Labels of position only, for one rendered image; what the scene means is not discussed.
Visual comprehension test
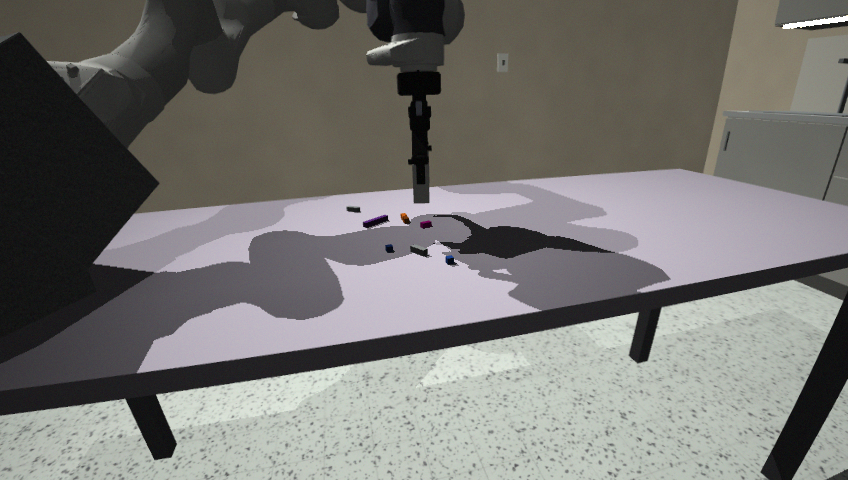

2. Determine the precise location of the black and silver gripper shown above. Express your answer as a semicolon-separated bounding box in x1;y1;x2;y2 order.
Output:
397;70;441;204

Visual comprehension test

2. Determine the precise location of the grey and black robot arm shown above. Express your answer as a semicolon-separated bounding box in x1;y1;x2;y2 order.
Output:
47;0;465;148

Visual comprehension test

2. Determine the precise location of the purple rod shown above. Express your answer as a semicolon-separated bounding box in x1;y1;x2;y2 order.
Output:
363;215;388;228

